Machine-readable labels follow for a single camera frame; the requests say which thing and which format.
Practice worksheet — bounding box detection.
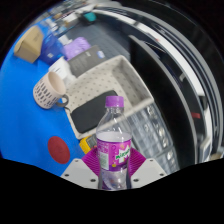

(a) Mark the yellow multimeter with red leads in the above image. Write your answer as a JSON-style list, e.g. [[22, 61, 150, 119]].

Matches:
[[78, 134, 98, 155]]

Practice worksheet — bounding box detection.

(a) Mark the flat round red coaster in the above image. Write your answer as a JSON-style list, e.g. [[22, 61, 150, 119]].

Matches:
[[47, 135, 72, 165]]

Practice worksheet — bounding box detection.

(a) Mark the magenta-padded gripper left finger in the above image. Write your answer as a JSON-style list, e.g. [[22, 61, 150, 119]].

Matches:
[[60, 146, 101, 190]]

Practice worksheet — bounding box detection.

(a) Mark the blue box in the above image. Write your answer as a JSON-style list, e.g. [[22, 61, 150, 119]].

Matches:
[[41, 33, 66, 66]]

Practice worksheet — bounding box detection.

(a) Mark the brown cardboard box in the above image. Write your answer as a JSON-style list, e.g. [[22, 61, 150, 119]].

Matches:
[[13, 25, 45, 64]]

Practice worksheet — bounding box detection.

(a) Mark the beige patterned mug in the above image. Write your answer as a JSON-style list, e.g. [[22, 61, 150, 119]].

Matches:
[[32, 71, 70, 110]]

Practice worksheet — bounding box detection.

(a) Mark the clear bottle with purple cap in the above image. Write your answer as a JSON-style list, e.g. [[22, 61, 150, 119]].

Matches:
[[95, 95, 133, 191]]

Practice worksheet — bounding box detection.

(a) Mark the black shelf unit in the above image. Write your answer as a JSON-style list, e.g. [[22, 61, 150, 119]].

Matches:
[[93, 3, 224, 168]]

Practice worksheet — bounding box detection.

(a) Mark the teal object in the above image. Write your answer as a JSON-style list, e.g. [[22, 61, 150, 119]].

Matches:
[[82, 12, 98, 23]]

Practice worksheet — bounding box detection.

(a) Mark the purple pouch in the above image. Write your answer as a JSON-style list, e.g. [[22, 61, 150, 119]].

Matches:
[[62, 36, 92, 62]]

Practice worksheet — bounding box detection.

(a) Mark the black rectangular pad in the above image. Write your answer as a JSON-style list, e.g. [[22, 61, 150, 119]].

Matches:
[[70, 89, 118, 134]]

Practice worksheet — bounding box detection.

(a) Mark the beige perforated tray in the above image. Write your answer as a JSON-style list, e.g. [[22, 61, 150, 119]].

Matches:
[[63, 54, 155, 140]]

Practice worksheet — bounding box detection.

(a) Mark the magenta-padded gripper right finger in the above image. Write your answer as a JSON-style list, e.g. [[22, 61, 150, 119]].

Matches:
[[128, 147, 168, 190]]

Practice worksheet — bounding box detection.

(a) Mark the dark grey flat box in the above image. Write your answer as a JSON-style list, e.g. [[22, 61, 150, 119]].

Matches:
[[67, 44, 107, 78]]

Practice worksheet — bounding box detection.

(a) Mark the white box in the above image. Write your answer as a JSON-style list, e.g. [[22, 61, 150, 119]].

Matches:
[[48, 56, 76, 84]]

